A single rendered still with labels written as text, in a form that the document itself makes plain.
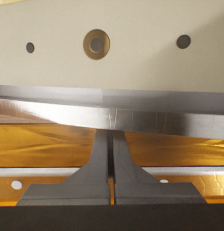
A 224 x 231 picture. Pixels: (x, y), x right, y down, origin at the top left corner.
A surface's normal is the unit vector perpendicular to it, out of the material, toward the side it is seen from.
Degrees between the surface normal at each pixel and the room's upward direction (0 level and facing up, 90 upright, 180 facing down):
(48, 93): 90
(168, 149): 90
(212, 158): 90
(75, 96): 90
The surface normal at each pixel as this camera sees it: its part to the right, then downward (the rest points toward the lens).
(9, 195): 0.03, 0.22
